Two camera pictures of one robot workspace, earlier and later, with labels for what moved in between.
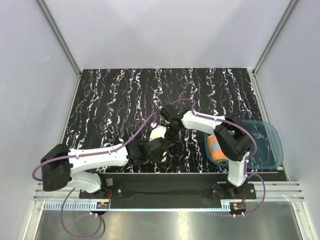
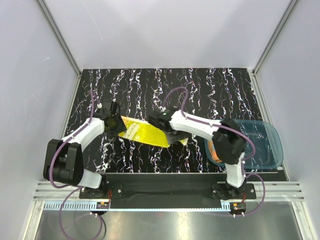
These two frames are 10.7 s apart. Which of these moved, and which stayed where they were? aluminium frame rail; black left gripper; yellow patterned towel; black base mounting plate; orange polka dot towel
Moved: yellow patterned towel; black left gripper
Stayed: black base mounting plate; aluminium frame rail; orange polka dot towel
